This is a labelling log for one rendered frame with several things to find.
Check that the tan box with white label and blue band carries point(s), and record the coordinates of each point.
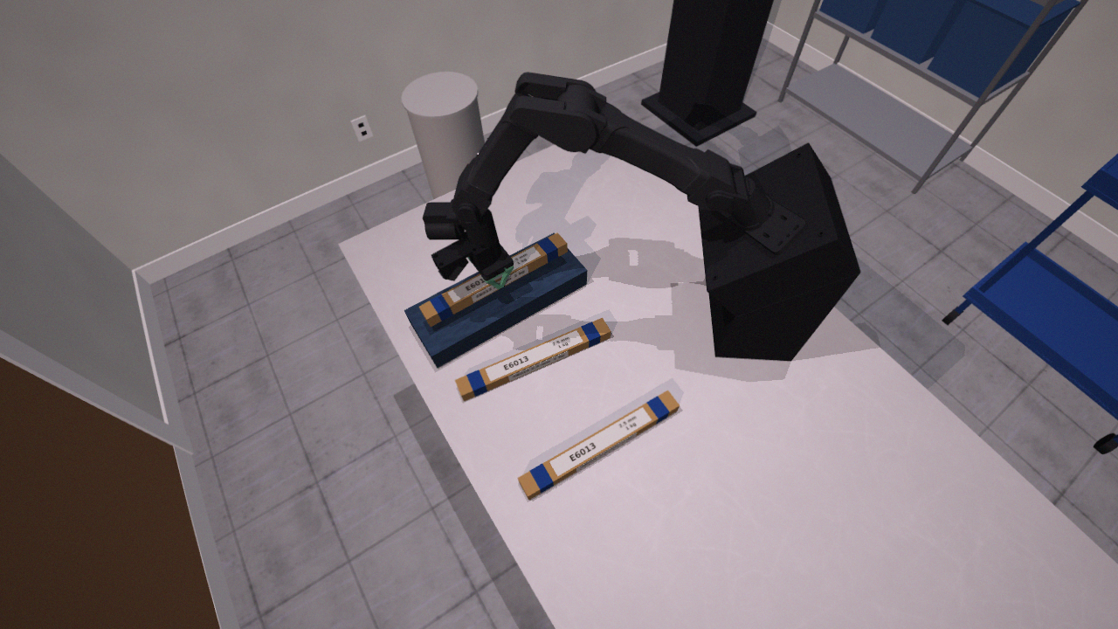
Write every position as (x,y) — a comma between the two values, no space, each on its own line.
(529,360)

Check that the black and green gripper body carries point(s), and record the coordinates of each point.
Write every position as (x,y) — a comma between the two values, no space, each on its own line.
(501,258)

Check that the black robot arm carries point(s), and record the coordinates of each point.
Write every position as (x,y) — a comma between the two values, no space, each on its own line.
(709,180)

